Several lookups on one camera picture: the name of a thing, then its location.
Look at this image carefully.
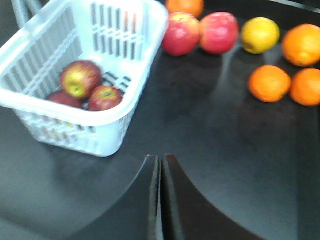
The large orange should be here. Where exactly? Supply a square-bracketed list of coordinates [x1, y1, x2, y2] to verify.
[281, 23, 320, 67]

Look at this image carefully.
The small orange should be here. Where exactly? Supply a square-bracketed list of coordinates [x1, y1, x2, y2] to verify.
[289, 68, 320, 107]
[247, 65, 291, 103]

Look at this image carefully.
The small orange left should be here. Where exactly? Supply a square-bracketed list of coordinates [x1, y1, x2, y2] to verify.
[247, 65, 291, 103]

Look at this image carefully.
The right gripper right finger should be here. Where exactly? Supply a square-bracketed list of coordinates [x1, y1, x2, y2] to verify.
[161, 154, 260, 240]

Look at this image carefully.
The orange far left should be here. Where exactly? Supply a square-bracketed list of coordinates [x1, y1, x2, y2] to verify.
[165, 0, 205, 19]

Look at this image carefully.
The small orange right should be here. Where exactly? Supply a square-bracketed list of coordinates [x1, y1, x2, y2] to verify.
[289, 68, 320, 107]

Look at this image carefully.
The light blue plastic basket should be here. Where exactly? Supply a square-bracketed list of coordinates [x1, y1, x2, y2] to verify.
[0, 0, 168, 157]

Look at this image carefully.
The pink red apple left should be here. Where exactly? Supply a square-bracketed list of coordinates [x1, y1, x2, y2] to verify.
[161, 11, 201, 57]

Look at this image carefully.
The dark red apple edge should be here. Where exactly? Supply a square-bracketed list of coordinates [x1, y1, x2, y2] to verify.
[46, 90, 83, 109]

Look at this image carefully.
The yellow apple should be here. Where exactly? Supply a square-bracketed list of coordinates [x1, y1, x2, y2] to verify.
[241, 17, 281, 55]

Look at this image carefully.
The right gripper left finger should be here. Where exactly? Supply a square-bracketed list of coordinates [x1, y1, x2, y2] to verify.
[69, 155, 162, 240]

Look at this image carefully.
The black wooden produce stand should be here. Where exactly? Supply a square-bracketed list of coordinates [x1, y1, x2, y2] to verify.
[0, 0, 320, 240]

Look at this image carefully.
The pink red apple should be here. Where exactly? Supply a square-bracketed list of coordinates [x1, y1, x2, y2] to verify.
[161, 11, 201, 57]
[199, 12, 239, 55]

